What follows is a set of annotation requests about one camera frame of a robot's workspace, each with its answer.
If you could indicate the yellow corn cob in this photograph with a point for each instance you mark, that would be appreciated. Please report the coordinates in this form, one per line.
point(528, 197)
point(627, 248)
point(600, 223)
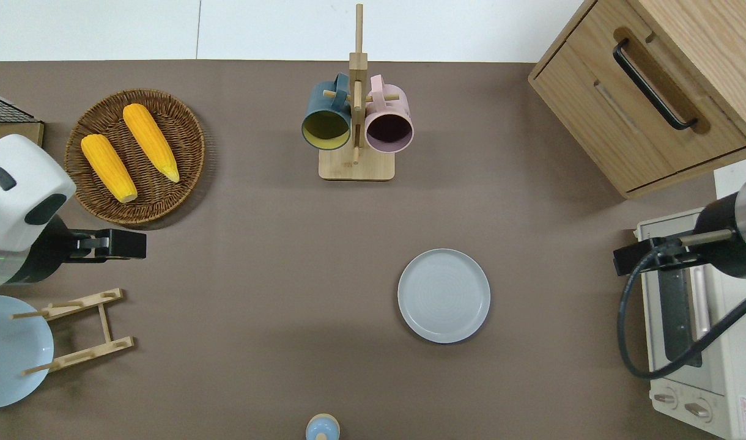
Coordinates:
point(107, 168)
point(150, 140)

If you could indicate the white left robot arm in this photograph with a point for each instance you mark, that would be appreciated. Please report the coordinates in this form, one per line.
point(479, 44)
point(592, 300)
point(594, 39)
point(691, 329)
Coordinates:
point(18, 183)

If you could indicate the white toaster oven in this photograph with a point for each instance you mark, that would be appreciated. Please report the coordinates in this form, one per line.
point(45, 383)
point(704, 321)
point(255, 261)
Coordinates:
point(715, 391)

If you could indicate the wooden mug tree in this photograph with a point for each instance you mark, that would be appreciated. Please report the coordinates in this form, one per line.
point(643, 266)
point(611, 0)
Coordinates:
point(354, 171)

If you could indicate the gray plate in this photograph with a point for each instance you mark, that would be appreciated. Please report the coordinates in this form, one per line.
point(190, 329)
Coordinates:
point(443, 296)

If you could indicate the wooden cabinet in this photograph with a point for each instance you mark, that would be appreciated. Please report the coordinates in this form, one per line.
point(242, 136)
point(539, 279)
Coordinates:
point(593, 104)

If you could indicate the dark blue mug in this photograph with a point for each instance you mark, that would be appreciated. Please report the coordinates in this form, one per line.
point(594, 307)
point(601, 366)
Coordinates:
point(318, 104)

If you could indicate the pink mug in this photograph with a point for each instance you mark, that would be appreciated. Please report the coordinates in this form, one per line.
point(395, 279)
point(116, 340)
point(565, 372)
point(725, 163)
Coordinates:
point(397, 107)

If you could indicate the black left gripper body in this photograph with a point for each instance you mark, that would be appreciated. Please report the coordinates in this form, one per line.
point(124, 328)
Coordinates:
point(125, 244)

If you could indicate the brown wicker basket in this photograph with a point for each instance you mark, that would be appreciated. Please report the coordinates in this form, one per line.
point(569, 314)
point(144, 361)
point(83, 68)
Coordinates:
point(183, 134)

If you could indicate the light blue plate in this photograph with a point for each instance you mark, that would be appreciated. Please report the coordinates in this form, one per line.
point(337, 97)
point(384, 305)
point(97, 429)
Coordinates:
point(6, 354)

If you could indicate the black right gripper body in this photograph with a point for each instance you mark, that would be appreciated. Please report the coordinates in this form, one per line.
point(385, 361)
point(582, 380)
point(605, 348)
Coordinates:
point(633, 260)

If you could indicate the wooden plate rack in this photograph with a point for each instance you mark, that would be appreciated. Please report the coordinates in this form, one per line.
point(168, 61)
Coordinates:
point(107, 324)

